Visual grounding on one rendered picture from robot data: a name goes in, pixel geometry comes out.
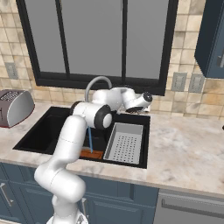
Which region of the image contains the grey perforated sink basket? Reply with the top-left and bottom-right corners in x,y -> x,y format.
103,122 -> 144,165

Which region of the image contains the grey curved sink faucet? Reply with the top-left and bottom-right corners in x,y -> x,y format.
84,75 -> 113,100

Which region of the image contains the blue water stream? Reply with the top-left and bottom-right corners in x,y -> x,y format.
87,127 -> 95,154

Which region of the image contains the blue panel under sink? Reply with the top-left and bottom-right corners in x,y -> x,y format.
78,174 -> 160,207

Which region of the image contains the black kitchen sink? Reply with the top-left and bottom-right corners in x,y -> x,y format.
12,106 -> 151,170

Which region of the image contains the black framed window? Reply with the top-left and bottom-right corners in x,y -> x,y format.
16,0 -> 179,96

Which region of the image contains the blue base cupboard door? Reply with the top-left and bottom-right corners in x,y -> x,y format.
78,195 -> 158,224
11,174 -> 57,224
0,171 -> 19,224

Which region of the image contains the grey dishwasher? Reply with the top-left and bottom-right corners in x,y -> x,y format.
152,188 -> 224,224

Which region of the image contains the grey and red toaster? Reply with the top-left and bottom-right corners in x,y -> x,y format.
0,89 -> 36,129

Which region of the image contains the grey wall outlet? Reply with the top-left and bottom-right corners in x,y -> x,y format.
188,73 -> 206,94
171,72 -> 188,93
4,62 -> 19,80

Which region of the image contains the silver wall cupboard handle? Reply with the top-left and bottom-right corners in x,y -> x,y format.
216,54 -> 224,68

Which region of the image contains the blue wall cupboard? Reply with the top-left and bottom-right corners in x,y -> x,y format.
194,0 -> 224,79

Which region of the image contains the grey dishwasher handle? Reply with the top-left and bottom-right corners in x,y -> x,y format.
161,199 -> 224,219

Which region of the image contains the silver base cupboard handle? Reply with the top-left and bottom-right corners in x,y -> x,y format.
0,182 -> 14,207
81,198 -> 89,220

